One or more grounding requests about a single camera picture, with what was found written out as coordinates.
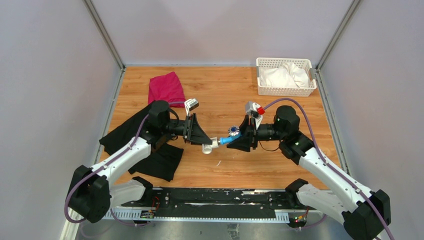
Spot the white cloth in basket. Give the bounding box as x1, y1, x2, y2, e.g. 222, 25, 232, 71
259, 62, 310, 89

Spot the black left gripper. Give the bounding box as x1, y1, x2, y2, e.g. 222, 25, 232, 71
161, 113, 212, 147

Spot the aluminium frame rail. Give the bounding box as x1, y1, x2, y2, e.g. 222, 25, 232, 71
71, 186, 374, 223

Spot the blue water faucet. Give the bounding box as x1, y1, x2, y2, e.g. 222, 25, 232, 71
218, 125, 242, 145

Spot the magenta cloth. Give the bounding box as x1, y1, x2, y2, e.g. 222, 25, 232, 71
148, 71, 186, 108

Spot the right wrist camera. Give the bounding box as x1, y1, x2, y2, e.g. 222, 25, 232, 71
245, 101, 265, 130

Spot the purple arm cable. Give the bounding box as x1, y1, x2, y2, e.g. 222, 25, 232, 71
263, 97, 395, 240
63, 100, 186, 228

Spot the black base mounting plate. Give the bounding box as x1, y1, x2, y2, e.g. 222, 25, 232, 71
124, 187, 311, 220

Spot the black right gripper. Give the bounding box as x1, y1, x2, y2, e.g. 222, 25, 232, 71
226, 115, 286, 153

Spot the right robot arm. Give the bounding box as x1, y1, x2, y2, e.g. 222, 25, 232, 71
226, 105, 391, 240

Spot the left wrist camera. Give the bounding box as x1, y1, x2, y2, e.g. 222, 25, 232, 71
184, 98, 199, 116

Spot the white plastic basket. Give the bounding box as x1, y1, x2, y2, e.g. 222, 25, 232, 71
256, 57, 317, 97

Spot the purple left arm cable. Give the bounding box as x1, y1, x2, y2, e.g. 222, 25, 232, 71
63, 100, 186, 228

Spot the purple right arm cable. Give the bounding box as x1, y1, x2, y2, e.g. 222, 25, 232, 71
263, 97, 395, 240

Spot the black cloth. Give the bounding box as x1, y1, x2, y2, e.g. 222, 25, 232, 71
99, 104, 184, 182

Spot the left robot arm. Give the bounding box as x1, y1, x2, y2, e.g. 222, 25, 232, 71
64, 98, 213, 224

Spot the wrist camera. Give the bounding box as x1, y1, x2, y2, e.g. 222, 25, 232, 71
245, 101, 265, 130
184, 98, 199, 116

